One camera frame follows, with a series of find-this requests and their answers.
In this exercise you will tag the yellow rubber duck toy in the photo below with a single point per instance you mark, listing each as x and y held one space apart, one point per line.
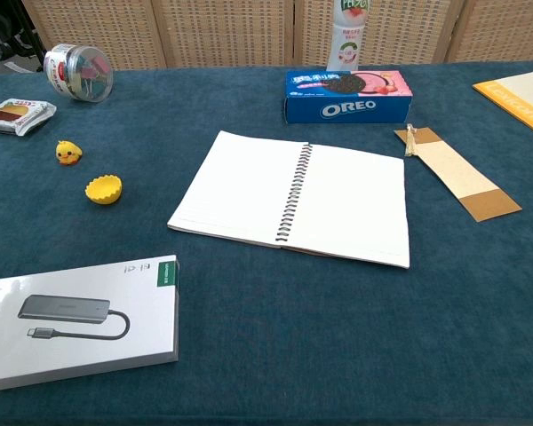
69 153

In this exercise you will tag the yellow eggshell cup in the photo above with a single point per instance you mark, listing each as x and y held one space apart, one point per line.
105 194

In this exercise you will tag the open spiral notebook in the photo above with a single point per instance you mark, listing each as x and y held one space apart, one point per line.
351 204

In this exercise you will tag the dark blue tablecloth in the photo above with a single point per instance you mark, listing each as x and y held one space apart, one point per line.
293 333

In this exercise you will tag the blue pink Oreo box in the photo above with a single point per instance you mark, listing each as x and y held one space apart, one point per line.
346 108

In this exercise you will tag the wicker folding screen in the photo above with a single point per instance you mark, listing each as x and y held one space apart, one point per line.
226 31

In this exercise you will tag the white drink bottle yellow cap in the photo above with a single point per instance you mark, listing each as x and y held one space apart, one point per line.
347 44

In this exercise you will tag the brown bookmark with tassel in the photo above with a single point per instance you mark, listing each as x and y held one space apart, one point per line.
457 175

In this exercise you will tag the white USB hub box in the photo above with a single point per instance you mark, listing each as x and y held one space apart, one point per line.
84 319

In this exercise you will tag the clear jar of binder clips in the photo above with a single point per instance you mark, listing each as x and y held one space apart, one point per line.
80 74

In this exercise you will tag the white snack packet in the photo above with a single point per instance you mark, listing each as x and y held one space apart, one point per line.
15 116

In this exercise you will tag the yellow beige booklet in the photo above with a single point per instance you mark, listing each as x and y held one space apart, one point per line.
522 95

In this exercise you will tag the black tripod stand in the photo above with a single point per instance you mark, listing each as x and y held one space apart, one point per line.
9 31

